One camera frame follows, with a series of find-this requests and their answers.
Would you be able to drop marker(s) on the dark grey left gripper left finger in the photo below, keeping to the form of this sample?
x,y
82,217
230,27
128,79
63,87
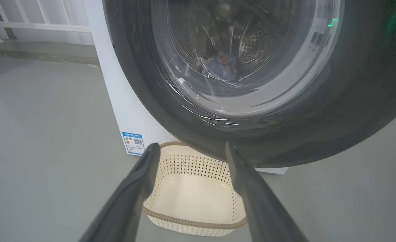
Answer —
x,y
130,198

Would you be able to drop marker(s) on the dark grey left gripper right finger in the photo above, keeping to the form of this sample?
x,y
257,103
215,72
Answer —
x,y
255,198

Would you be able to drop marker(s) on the blue garment with orange bears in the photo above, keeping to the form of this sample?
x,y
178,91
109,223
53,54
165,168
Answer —
x,y
222,67

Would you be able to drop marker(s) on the dark round washing machine door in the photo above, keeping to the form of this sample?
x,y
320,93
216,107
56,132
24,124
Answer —
x,y
352,101

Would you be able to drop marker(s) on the cream perforated laundry basket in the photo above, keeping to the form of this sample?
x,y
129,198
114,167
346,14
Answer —
x,y
191,198

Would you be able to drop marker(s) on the steel washing machine drum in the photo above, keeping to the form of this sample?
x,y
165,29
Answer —
x,y
251,43

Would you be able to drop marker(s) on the blue energy label sticker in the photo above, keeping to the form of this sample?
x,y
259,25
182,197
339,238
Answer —
x,y
133,143

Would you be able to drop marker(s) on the white metal railing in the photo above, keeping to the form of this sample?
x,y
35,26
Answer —
x,y
33,26

